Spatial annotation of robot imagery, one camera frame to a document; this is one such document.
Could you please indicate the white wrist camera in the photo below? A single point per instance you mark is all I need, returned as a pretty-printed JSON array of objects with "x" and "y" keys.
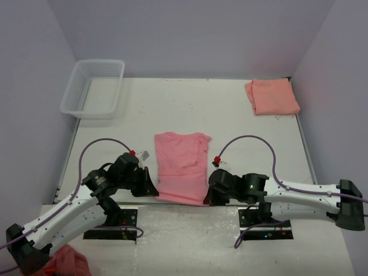
[
  {"x": 222, "y": 165},
  {"x": 143, "y": 155}
]

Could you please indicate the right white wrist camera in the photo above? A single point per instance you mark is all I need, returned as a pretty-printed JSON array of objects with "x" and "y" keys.
[{"x": 222, "y": 165}]

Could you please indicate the pink t shirt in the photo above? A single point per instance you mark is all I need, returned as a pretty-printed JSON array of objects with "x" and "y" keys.
[{"x": 182, "y": 167}]

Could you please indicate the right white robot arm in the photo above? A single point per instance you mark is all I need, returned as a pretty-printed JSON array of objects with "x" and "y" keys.
[{"x": 341, "y": 203}]

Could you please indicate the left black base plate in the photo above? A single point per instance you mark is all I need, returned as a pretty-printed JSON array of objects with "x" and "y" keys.
[{"x": 127, "y": 216}]

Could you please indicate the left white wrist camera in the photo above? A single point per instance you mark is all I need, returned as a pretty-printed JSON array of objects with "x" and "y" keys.
[{"x": 143, "y": 155}]

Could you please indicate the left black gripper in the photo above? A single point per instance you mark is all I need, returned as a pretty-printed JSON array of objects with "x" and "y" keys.
[{"x": 146, "y": 187}]

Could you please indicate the folded salmon t shirt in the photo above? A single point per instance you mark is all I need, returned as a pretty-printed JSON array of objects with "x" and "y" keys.
[{"x": 272, "y": 97}]

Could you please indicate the white plastic basket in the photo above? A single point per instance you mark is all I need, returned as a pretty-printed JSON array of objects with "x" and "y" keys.
[{"x": 93, "y": 89}]

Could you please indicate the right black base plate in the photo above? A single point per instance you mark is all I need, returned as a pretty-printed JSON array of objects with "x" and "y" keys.
[{"x": 268, "y": 230}]

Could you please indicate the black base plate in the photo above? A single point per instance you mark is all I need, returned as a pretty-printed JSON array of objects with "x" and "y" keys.
[
  {"x": 268, "y": 230},
  {"x": 127, "y": 216}
]

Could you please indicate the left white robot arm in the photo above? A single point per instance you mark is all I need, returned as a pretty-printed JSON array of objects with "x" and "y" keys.
[{"x": 89, "y": 208}]

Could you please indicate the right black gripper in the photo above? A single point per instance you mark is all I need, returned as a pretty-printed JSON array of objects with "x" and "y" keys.
[{"x": 212, "y": 199}]

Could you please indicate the crumpled salmon shirt pile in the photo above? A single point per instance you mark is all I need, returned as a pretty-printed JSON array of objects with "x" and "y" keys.
[{"x": 66, "y": 261}]

